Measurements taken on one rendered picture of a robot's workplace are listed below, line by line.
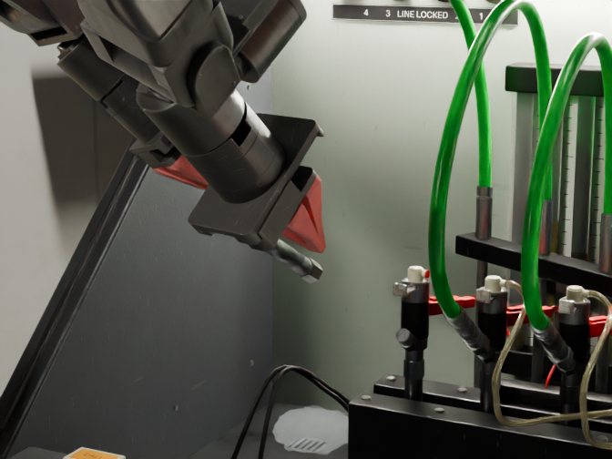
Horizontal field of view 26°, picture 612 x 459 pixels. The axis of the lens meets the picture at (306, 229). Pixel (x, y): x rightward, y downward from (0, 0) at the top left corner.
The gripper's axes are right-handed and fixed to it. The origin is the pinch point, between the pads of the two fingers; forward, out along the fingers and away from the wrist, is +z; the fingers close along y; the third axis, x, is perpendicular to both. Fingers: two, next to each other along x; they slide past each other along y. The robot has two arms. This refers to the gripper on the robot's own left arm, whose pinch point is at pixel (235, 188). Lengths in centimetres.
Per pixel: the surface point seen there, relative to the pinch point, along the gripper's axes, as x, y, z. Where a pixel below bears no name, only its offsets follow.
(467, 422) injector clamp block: 2.3, -4.6, 31.0
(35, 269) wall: -1, 217, 23
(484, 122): -27.0, 11.0, 18.8
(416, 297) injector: -4.5, 0.4, 21.0
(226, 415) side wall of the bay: 12.6, 39.3, 26.5
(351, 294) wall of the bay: -8.7, 36.5, 28.3
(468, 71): -18.1, -15.1, 5.6
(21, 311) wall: 9, 217, 27
